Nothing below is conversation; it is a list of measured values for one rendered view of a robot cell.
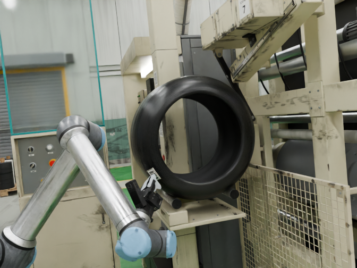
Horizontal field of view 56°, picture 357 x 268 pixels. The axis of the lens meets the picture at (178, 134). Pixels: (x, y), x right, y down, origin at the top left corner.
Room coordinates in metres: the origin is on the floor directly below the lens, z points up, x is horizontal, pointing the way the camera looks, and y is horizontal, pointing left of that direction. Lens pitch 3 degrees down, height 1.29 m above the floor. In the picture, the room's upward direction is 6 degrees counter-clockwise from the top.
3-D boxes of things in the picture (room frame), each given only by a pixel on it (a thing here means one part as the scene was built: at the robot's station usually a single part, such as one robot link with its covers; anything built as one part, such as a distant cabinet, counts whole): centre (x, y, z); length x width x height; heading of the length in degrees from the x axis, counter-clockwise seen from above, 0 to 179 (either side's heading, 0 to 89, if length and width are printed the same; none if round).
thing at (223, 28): (1.64, -0.37, 1.71); 0.61 x 0.25 x 0.15; 15
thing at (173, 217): (1.65, 0.08, 0.84); 0.36 x 0.09 x 0.06; 15
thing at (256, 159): (2.00, -0.36, 1.05); 0.20 x 0.15 x 0.30; 15
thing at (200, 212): (1.69, -0.05, 0.80); 0.37 x 0.36 x 0.02; 105
